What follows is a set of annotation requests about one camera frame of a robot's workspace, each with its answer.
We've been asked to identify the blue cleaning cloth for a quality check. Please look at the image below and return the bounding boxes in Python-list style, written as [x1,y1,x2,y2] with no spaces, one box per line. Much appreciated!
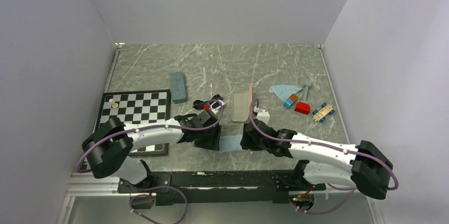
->
[219,135,243,153]

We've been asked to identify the red toy block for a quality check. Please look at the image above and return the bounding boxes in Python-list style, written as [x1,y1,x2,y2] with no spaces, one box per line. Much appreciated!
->
[294,102,311,115]

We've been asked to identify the purple cable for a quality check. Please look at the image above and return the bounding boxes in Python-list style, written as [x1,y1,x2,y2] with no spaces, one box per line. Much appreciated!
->
[248,98,399,216]
[76,100,225,224]

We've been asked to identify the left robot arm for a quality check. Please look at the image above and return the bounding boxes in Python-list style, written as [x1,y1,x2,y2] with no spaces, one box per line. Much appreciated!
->
[77,110,221,192]

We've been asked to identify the aluminium frame rail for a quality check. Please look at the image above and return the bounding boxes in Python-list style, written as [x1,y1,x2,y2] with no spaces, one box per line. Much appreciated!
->
[66,173,119,196]

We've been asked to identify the wooden toy car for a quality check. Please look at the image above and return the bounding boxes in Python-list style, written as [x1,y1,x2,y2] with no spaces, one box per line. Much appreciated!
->
[312,102,335,123]

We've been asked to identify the grey toy hammer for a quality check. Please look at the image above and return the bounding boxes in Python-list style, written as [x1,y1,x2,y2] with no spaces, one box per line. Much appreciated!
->
[302,80,312,103]

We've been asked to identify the black white chessboard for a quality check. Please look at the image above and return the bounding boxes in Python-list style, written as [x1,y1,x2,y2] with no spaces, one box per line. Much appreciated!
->
[88,90,172,157]

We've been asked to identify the blue orange toy block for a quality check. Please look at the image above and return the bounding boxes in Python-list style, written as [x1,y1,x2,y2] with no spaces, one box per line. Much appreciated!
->
[283,94,298,109]

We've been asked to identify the grey blue glasses case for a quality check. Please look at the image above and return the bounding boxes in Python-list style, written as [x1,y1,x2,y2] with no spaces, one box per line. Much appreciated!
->
[169,71,187,104]

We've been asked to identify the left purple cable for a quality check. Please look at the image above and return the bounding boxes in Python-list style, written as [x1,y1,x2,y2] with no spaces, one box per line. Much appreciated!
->
[76,100,225,224]

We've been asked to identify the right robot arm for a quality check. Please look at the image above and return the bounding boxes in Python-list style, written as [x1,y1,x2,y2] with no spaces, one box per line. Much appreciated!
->
[240,119,398,200]

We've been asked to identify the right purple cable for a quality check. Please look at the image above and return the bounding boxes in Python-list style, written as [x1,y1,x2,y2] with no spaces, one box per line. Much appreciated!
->
[248,98,399,216]

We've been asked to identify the black sunglasses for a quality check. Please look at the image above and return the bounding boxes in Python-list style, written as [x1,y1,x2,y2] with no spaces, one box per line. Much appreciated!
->
[192,94,223,110]

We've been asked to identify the white frame sunglasses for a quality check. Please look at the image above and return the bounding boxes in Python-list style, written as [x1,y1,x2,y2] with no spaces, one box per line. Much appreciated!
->
[205,100,225,110]

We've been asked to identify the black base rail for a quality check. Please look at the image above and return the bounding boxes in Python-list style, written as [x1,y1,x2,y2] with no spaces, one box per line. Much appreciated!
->
[117,169,327,206]

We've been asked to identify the pink glasses case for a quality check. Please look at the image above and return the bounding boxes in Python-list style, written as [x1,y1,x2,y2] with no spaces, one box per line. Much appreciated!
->
[231,84,253,123]

